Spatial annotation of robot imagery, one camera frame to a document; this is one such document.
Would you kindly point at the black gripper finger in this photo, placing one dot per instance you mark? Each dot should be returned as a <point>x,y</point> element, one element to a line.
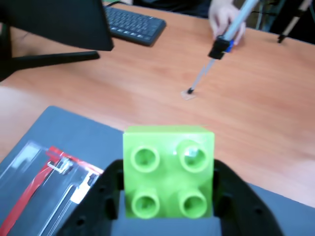
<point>246,216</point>
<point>91,211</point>

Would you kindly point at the green lego block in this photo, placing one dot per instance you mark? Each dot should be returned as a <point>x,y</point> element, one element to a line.
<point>167,182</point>

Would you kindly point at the transparent plastic box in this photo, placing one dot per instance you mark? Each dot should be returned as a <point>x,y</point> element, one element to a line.
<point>24,177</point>

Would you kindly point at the person's bare hand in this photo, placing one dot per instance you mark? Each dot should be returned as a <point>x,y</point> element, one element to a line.
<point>221,17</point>

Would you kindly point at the clear tape piece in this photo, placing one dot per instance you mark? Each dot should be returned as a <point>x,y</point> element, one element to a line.
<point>188,96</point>

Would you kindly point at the black monitor stand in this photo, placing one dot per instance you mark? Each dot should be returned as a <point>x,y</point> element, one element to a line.
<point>49,60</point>

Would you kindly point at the silver pointer stick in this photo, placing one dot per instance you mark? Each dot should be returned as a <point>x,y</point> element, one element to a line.
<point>217,49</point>

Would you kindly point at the black computer monitor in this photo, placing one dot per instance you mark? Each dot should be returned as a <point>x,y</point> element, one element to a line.
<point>61,22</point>

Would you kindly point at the black computer keyboard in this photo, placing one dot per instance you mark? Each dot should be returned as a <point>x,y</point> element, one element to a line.
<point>135,24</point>

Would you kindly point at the silver tripod leg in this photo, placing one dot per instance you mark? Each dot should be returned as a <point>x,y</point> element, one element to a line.
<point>292,20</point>

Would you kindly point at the dark clothed person torso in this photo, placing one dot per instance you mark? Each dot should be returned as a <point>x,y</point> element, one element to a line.
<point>172,6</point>

